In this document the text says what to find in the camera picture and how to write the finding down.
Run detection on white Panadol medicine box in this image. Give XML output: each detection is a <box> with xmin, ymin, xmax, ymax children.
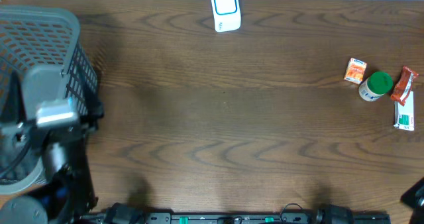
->
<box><xmin>394</xmin><ymin>91</ymin><xmax>415</xmax><ymax>131</ymax></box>

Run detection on grey plastic basket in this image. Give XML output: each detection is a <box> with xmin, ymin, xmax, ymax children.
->
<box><xmin>1</xmin><ymin>5</ymin><xmax>103</xmax><ymax>194</ymax></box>

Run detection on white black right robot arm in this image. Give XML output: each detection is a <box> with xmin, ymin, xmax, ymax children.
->
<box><xmin>400</xmin><ymin>178</ymin><xmax>424</xmax><ymax>224</ymax></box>

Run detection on red Top chocolate bar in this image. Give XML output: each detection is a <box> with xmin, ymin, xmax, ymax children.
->
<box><xmin>390</xmin><ymin>66</ymin><xmax>419</xmax><ymax>106</ymax></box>

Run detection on orange snack packet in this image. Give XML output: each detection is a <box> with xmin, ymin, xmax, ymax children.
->
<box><xmin>344</xmin><ymin>58</ymin><xmax>367</xmax><ymax>84</ymax></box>

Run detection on white barcode scanner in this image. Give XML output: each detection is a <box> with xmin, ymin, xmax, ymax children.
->
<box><xmin>211</xmin><ymin>0</ymin><xmax>241</xmax><ymax>32</ymax></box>

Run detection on black mounting rail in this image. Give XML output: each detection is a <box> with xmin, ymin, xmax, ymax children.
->
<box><xmin>75</xmin><ymin>203</ymin><xmax>391</xmax><ymax>224</ymax></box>

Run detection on small green white can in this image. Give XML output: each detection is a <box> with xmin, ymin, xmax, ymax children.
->
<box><xmin>358</xmin><ymin>72</ymin><xmax>393</xmax><ymax>102</ymax></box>

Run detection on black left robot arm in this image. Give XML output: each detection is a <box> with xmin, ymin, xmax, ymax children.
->
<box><xmin>1</xmin><ymin>117</ymin><xmax>99</xmax><ymax>224</ymax></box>

